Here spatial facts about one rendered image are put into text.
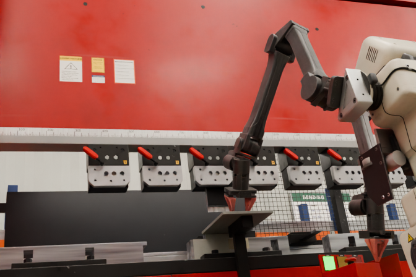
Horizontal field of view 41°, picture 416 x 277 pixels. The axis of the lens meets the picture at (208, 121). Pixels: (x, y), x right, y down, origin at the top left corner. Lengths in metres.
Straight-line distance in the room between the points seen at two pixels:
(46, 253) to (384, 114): 1.17
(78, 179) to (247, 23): 4.29
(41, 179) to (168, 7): 4.26
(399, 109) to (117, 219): 1.46
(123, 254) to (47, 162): 4.62
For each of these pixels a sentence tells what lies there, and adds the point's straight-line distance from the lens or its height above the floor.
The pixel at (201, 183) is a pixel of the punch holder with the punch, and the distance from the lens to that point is 2.12.
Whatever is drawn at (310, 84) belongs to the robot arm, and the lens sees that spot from 1.65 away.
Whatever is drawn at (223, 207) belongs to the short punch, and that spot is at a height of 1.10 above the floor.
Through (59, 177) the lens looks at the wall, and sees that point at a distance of 6.51.
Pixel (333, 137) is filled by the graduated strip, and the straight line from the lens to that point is 2.44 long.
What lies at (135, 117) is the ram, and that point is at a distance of 2.17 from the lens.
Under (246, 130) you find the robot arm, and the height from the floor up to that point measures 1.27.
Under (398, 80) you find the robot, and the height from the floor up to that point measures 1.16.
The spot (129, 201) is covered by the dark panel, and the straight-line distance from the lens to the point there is 2.61.
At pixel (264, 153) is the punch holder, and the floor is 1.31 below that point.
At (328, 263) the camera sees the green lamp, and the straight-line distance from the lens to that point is 1.94.
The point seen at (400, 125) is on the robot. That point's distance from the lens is 1.61.
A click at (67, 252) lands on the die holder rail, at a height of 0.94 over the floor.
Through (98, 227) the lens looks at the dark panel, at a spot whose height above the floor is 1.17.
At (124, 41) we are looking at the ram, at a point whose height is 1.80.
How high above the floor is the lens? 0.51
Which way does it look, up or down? 25 degrees up
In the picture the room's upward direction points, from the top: 7 degrees counter-clockwise
